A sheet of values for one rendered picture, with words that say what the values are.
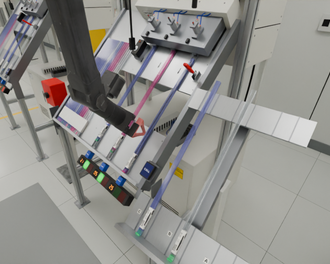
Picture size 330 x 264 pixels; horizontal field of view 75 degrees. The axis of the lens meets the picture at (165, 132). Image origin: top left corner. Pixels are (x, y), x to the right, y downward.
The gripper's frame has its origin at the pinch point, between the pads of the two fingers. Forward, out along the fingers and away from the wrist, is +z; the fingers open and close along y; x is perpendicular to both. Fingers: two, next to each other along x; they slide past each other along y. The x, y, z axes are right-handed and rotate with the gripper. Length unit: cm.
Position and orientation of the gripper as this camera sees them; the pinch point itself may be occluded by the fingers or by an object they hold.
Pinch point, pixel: (134, 127)
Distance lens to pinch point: 77.9
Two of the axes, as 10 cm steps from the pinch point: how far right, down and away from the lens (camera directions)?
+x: -5.2, 8.5, -0.9
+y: -7.4, -3.9, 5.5
